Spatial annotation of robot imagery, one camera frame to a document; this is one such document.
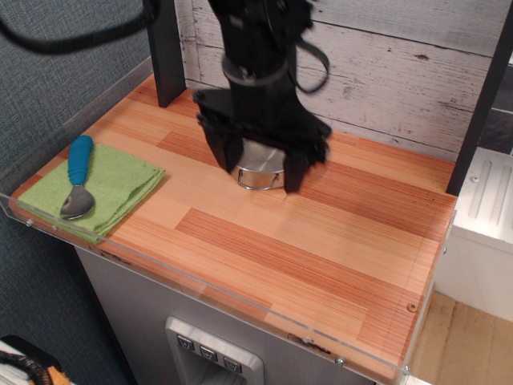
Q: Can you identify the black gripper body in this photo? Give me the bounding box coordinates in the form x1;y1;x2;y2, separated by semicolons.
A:
193;74;331;163

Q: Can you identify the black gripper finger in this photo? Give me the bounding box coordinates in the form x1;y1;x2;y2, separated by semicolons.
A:
284;150;316;193
203;124;244;173

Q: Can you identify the stainless steel pot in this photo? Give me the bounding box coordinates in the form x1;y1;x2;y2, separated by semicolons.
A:
230;139;285;191

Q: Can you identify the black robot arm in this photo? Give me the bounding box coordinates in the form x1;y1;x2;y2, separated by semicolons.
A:
193;1;332;193

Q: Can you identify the green folded cloth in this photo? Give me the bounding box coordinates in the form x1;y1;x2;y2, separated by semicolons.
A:
18;143;164;244

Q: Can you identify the clear acrylic table guard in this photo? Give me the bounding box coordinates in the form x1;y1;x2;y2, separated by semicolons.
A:
6;77;455;384

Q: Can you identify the grey cabinet with dispenser panel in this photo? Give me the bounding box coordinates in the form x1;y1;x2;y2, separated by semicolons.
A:
77;249;371;384

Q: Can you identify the white ribbed appliance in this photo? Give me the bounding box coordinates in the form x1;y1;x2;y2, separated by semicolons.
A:
434;148;512;321

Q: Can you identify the orange fuzzy object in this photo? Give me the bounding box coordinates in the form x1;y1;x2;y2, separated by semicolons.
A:
47;367;75;385

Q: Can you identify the dark vertical post left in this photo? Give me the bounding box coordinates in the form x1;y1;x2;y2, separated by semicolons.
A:
143;0;186;107

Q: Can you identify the dark vertical post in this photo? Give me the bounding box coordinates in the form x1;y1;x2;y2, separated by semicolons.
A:
446;3;512;197
143;0;186;107

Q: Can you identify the blue handled metal spoon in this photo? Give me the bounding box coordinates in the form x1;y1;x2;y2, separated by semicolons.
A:
60;136;95;221

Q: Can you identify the black braided cable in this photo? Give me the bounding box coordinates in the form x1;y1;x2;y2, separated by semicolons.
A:
0;7;151;56

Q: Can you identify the dark vertical post right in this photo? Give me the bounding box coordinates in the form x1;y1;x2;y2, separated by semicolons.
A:
446;3;512;197

